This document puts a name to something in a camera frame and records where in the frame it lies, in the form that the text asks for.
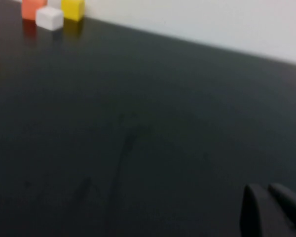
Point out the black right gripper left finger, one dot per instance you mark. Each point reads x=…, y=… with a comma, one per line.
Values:
x=256, y=217

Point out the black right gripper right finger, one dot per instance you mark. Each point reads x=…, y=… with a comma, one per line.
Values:
x=294, y=209

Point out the yellow cube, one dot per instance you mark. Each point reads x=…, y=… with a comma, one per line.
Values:
x=72, y=10

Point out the white cube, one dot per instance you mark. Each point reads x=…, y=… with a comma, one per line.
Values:
x=49, y=18

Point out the orange cube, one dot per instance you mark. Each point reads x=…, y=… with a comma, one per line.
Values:
x=30, y=10

